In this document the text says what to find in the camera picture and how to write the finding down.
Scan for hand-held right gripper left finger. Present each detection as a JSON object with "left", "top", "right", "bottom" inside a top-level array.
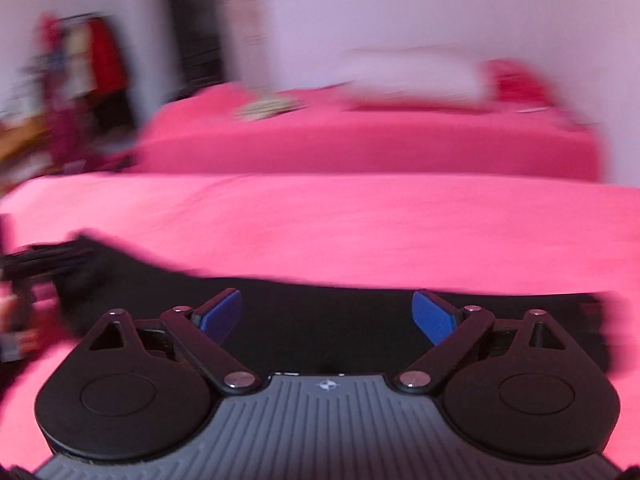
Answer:
[{"left": 89, "top": 288, "right": 262, "bottom": 395}]

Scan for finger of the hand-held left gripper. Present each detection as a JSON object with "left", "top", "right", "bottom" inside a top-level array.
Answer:
[{"left": 0, "top": 241, "right": 96, "bottom": 283}]

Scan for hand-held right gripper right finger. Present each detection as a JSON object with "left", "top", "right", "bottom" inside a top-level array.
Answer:
[{"left": 392, "top": 289, "right": 581, "bottom": 394}]

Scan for black pants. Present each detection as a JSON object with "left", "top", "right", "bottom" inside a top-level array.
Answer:
[{"left": 50, "top": 230, "right": 621, "bottom": 386}]

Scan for pink bed blanket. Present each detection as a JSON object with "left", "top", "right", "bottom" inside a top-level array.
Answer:
[{"left": 0, "top": 172, "right": 640, "bottom": 476}]

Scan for pink covered bed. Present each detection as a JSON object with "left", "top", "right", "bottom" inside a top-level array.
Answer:
[{"left": 132, "top": 82, "right": 603, "bottom": 182}]

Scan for hanging clothes on rack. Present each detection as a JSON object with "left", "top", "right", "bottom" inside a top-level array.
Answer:
[{"left": 10, "top": 10, "right": 138, "bottom": 161}]

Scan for beige crumpled cloth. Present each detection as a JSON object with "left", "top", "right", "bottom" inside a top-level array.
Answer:
[{"left": 234, "top": 94, "right": 303, "bottom": 122}]

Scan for pale pink embossed pillow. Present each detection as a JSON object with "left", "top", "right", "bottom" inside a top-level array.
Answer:
[{"left": 344, "top": 47, "right": 495, "bottom": 110}]

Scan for folded red blanket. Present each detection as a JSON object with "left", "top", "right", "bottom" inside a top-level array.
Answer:
[{"left": 481, "top": 58, "right": 557, "bottom": 109}]

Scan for pale pink curtain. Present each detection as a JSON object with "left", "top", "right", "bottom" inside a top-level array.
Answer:
[{"left": 220, "top": 0, "right": 273, "bottom": 88}]

